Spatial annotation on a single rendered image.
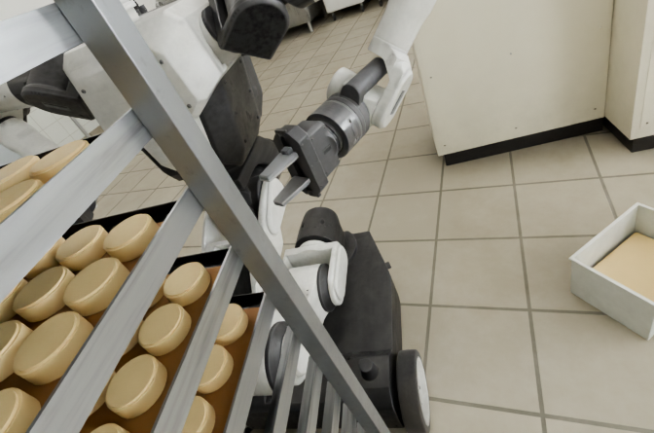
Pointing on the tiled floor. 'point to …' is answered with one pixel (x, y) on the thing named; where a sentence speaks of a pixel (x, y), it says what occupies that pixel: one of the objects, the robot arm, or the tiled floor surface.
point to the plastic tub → (620, 270)
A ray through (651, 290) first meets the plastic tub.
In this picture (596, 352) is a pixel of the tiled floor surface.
